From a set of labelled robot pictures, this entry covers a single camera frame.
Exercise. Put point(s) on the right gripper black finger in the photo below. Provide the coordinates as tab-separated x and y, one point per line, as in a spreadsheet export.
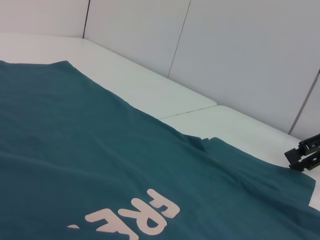
297	153
308	162

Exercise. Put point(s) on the teal t-shirt with FREE print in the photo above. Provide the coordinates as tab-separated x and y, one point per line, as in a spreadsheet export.
100	137

